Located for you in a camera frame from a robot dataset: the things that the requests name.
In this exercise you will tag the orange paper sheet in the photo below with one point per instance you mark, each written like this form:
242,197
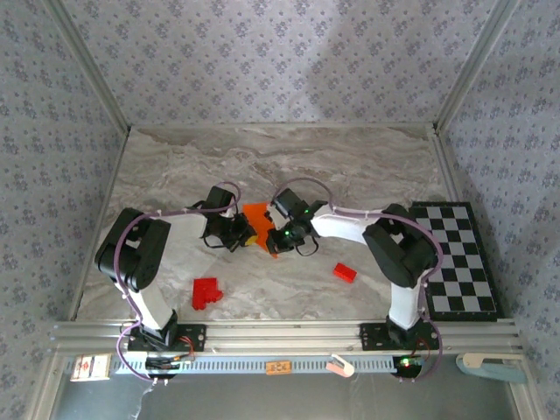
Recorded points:
256,216

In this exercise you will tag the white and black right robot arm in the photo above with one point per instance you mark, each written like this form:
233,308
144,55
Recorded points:
404,302

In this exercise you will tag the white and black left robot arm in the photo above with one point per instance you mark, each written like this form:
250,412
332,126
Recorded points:
151,302

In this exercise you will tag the small red toy brick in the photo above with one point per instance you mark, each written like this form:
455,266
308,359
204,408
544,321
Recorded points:
345,272

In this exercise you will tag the red toy brick assembly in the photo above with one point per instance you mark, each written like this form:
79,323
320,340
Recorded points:
203,293

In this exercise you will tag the orange label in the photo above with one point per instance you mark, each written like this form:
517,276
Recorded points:
278,367

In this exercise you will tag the black and grey checkerboard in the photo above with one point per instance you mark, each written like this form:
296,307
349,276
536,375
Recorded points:
464,280

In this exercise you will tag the teal and beige tool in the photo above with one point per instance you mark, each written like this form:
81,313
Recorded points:
494,369

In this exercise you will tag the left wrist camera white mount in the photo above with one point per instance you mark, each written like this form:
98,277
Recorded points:
227,213

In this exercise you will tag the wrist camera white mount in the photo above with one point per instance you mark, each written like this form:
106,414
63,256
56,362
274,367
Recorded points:
227,213
275,217

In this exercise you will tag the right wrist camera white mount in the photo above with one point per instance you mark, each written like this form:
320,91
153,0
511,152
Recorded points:
275,217

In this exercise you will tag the long aluminium frame beam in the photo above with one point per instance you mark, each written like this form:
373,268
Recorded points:
280,337

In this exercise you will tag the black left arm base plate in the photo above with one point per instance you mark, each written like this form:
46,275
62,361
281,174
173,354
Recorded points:
194,337

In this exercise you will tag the aluminium side rail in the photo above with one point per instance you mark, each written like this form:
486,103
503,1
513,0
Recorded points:
112,184
444,166

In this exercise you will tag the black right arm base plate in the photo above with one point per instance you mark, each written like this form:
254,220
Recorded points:
372,337

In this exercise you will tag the aluminium corner post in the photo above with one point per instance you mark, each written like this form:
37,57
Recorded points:
472,65
91,65

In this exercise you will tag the aluminium frame bar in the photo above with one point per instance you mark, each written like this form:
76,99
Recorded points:
527,394
44,389

